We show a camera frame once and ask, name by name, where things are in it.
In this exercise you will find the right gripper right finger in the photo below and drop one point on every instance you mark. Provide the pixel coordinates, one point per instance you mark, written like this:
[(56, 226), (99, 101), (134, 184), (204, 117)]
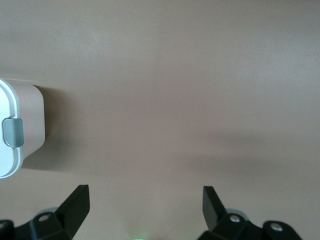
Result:
[(215, 215)]

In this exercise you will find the white box lid grey clips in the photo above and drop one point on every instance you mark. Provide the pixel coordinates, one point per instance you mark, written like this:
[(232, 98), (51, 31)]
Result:
[(6, 155)]

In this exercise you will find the pink plastic box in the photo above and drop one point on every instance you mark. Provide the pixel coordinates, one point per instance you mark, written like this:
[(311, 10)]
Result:
[(31, 120)]

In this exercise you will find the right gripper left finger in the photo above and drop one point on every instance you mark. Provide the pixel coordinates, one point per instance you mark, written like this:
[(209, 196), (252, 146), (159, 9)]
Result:
[(72, 212)]

